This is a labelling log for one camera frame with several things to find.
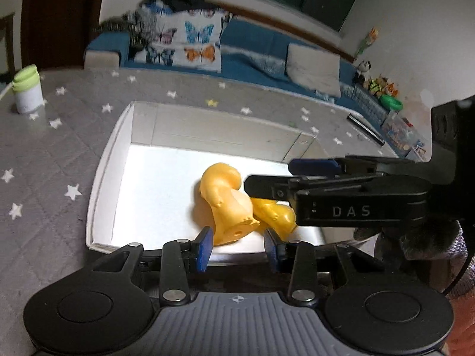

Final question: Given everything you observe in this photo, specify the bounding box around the white bottle with green lid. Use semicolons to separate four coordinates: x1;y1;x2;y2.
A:
10;64;45;115

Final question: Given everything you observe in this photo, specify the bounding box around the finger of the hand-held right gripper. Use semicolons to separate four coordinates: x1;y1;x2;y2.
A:
288;155;433;177
244;174;433;228

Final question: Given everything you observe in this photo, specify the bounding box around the row of small plush toys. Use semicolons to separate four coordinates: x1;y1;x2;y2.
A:
365;76;400;98

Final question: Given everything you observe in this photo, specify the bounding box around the grey furry blanket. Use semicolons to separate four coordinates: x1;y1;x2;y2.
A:
92;9;158;51

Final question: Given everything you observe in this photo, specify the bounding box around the black stick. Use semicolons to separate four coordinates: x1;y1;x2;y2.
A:
346;114;387;146

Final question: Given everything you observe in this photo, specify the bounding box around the panda plush toy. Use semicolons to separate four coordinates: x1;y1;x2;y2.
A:
352;59;373;84

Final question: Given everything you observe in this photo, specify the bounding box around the dark wooden door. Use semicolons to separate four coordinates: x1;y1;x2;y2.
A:
20;0;109;70

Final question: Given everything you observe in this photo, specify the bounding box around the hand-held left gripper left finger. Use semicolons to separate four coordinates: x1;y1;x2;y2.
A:
91;227;214;303

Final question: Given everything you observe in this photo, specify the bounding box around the clear plastic toy box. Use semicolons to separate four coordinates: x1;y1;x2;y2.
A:
381;110;432;163

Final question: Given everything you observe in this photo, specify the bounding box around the person's right hand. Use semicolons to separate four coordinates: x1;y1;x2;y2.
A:
352;218;475;265

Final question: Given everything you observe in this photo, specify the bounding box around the wooden chair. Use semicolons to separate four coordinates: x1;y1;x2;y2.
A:
0;12;18;83

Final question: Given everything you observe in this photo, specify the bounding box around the large yellow toy figure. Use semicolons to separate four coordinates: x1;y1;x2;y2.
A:
197;162;261;246

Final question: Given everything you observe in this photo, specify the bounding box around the black cable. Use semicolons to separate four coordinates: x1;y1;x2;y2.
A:
444;250;475;294

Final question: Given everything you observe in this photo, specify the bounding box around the butterfly print pillow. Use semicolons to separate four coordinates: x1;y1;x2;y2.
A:
133;7;230;73

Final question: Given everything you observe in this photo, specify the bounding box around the grey star tablecloth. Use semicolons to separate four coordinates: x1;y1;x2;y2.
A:
0;67;401;356

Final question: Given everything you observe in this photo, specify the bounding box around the orange flower toy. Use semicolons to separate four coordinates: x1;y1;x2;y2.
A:
357;27;380;55

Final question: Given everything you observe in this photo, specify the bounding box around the white cardboard box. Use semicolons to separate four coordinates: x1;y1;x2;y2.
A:
85;100;335;266

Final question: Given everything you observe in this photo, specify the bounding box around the person's right forearm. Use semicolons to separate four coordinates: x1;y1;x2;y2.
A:
441;254;475;356

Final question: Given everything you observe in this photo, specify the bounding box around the white cushion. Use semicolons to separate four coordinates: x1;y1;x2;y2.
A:
285;42;342;99

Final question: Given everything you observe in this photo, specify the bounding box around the green bowl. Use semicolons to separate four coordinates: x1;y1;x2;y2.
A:
379;94;404;111

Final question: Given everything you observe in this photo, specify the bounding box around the small yellow toy figure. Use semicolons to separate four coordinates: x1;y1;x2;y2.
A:
251;198;297;242

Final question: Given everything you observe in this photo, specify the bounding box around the blue sofa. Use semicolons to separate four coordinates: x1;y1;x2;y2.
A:
84;18;400;158

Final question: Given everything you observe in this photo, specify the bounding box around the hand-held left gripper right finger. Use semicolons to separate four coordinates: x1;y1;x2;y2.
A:
263;228;385;302

